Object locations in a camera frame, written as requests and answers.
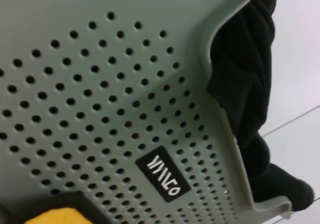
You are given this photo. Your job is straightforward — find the teal towel with black border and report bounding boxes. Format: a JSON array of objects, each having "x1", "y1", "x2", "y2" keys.
[{"x1": 0, "y1": 190, "x2": 109, "y2": 224}]

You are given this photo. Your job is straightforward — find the green perforated plastic storage box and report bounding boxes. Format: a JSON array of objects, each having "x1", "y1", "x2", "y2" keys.
[{"x1": 0, "y1": 0, "x2": 292, "y2": 224}]

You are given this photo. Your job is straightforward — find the black fleece cloth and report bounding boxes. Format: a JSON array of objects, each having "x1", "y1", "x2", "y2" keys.
[{"x1": 206, "y1": 0, "x2": 315, "y2": 211}]

